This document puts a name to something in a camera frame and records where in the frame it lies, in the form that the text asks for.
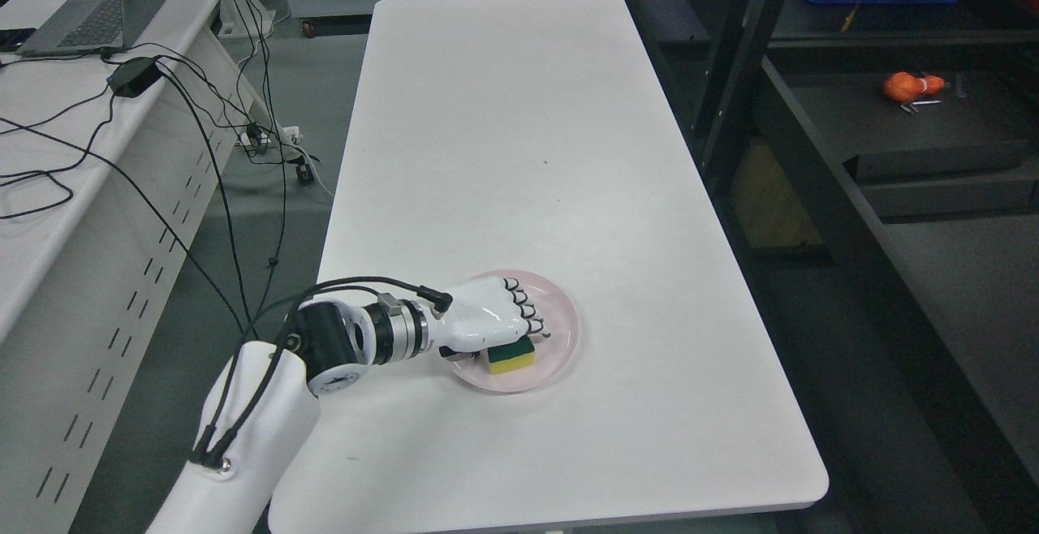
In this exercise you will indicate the white side desk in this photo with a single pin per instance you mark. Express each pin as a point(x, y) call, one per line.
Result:
point(92, 246)

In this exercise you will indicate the grey laptop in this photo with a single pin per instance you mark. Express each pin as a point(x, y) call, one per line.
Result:
point(90, 27)

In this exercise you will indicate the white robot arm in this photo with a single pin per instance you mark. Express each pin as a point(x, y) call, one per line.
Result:
point(265, 404)

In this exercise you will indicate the green yellow sponge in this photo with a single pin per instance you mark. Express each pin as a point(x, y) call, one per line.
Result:
point(510, 357)

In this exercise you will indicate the pink plate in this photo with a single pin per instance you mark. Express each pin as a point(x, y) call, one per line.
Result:
point(552, 347)

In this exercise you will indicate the black metal rack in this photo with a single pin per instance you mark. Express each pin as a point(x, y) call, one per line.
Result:
point(892, 247)

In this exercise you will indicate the orange handled tool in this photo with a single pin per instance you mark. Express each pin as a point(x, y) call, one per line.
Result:
point(904, 87)

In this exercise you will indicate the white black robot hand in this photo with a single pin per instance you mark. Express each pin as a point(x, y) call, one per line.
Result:
point(485, 312)

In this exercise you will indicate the white power strip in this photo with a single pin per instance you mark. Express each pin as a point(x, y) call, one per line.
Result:
point(256, 140)

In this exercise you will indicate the black power adapter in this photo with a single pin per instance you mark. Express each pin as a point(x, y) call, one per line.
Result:
point(133, 77)

